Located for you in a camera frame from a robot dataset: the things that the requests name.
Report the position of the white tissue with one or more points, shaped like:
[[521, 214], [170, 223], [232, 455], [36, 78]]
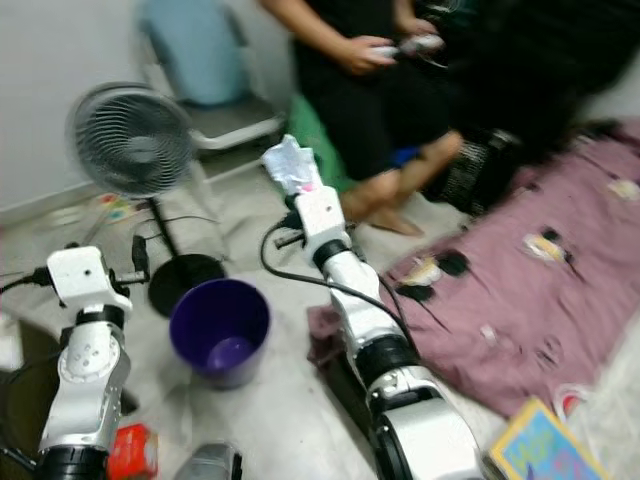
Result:
[[292, 165]]

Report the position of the white handheld controller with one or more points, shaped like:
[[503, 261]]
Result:
[[425, 44], [387, 50]]

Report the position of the colourful children's board book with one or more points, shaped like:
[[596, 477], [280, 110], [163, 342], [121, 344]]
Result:
[[545, 445]]

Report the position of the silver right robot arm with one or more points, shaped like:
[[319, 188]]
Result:
[[360, 290]]

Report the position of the person's right hand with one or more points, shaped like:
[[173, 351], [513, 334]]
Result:
[[363, 56]]

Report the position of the person's left hand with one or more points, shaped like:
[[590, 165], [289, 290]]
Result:
[[416, 28]]

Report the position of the white power strip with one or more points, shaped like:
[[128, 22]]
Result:
[[115, 205]]

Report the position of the purple plastic bin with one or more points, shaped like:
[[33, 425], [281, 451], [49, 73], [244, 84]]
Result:
[[195, 320]]

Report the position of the green plastic stool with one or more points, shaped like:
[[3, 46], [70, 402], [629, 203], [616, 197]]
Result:
[[310, 140]]

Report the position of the grey chair with blue back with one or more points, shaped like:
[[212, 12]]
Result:
[[230, 122]]

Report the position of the person in black clothes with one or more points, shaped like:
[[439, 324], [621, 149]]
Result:
[[360, 110]]

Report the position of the white paper scrap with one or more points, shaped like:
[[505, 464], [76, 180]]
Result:
[[9, 350]]

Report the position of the red snack packet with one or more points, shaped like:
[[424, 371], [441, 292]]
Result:
[[132, 450]]

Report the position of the dark brown cloth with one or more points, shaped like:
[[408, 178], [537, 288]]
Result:
[[20, 420]]

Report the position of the black striped bag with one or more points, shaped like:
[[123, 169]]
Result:
[[470, 170]]

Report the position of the pink cartoon print blanket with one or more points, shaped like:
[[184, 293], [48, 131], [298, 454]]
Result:
[[540, 300]]

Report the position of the large black bag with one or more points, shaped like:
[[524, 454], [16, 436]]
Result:
[[540, 60]]

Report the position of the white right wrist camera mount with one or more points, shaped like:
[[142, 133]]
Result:
[[322, 215]]

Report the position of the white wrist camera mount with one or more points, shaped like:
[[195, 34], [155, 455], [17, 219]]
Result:
[[80, 275], [322, 215]]

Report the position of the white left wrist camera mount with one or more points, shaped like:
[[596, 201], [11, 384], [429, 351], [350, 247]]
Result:
[[80, 275]]

